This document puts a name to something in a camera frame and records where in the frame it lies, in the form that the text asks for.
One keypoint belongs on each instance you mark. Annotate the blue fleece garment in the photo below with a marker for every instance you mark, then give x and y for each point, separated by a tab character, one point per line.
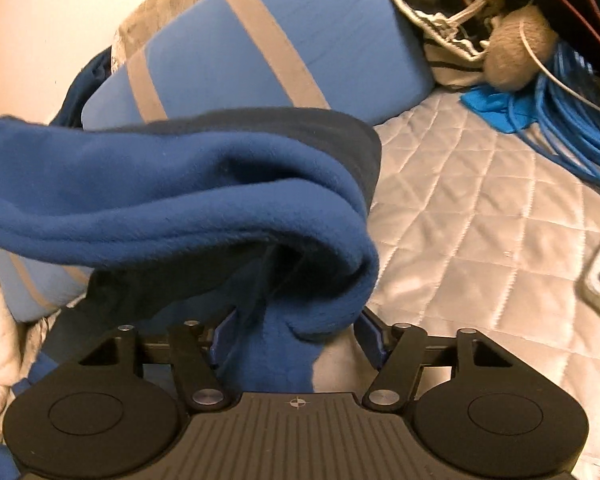
180	185

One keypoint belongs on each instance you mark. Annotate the silver puffy blanket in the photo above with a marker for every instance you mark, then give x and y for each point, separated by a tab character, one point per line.
0	340

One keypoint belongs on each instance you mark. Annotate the blue pillow with grey stripes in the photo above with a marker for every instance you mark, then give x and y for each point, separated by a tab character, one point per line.
330	35

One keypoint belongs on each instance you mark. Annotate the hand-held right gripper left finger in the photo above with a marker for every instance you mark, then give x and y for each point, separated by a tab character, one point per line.
225	336

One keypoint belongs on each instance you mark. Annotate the bright blue cloth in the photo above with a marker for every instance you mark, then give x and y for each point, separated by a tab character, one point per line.
495	107

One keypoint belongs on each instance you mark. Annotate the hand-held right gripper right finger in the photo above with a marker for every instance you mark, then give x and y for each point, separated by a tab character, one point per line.
375	340

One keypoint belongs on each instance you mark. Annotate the grey quilted bed cover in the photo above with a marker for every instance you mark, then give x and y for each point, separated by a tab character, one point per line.
455	185

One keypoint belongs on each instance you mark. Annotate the beige fuzzy blanket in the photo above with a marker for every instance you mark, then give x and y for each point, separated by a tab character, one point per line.
180	0

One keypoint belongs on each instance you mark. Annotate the tan plush toy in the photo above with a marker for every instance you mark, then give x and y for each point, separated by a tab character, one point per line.
510	55

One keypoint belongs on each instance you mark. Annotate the striped woven bag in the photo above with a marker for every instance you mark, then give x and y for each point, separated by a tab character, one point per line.
450	65

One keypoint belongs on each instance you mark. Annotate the dark blue cloth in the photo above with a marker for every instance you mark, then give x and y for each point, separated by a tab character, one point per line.
87	85

